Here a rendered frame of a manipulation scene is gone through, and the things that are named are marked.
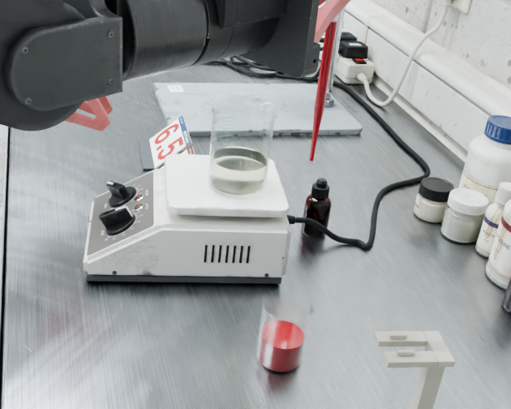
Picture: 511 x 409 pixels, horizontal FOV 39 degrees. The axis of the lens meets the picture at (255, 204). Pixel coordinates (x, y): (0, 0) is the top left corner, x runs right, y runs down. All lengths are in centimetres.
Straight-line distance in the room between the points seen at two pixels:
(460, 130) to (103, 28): 85
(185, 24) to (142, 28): 3
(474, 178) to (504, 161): 4
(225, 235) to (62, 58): 41
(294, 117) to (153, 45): 79
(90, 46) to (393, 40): 102
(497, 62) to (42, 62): 89
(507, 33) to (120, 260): 66
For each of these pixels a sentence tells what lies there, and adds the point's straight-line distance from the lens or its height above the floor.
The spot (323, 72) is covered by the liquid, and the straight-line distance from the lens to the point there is 53.
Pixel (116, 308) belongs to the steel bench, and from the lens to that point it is 70.
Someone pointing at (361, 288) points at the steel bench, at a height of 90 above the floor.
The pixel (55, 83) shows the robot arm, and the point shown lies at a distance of 33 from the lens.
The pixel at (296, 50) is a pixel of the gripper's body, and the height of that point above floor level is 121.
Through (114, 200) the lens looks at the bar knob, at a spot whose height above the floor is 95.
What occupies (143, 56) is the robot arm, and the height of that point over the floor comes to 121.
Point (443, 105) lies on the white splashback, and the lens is 117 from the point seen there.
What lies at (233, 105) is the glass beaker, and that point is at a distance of 73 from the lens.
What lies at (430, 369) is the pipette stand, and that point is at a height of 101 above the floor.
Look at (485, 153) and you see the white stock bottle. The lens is 90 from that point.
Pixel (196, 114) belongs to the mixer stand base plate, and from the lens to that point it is 111.
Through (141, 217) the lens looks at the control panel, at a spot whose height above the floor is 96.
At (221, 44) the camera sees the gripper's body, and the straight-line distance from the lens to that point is 40.
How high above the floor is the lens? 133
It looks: 29 degrees down
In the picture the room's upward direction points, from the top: 7 degrees clockwise
